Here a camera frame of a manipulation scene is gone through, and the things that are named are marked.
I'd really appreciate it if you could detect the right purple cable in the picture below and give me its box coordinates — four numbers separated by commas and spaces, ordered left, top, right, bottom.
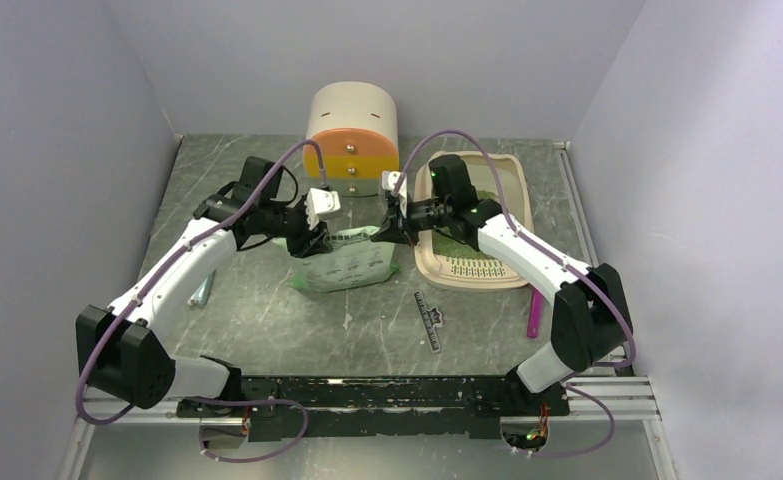
390, 129, 637, 460

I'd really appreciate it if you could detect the black mounting rail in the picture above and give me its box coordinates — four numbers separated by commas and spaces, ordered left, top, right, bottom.
175, 375, 570, 441

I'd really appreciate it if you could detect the magenta plastic scoop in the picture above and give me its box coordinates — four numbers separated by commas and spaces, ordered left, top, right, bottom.
526, 288, 545, 339

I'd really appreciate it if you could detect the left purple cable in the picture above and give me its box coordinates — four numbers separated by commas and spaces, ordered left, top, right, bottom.
74, 139, 311, 465

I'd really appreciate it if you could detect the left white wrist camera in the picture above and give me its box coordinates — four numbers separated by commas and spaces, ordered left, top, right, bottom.
305, 188, 342, 230

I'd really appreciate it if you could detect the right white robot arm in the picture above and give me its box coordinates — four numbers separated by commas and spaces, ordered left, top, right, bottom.
371, 154, 633, 414

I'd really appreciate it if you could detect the purple cable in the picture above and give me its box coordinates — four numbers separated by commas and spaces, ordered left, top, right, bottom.
390, 129, 637, 460
74, 139, 311, 465

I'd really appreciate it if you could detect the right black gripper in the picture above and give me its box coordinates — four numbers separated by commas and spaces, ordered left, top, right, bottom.
370, 193, 452, 246

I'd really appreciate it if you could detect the green litter bag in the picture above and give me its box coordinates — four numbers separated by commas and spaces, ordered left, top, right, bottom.
290, 226, 398, 293

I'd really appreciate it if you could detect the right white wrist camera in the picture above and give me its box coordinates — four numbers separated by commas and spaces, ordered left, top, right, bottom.
380, 171, 408, 217

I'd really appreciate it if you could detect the beige litter box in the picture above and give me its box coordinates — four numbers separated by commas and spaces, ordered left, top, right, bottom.
414, 151, 534, 291

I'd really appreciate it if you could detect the beige orange drawer cabinet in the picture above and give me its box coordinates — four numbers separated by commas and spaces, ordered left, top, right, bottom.
302, 81, 400, 197

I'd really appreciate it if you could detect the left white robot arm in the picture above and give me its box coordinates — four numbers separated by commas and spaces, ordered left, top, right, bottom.
75, 156, 341, 416

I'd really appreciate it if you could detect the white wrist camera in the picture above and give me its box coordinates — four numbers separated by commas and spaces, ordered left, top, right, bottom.
305, 188, 342, 230
380, 171, 408, 217

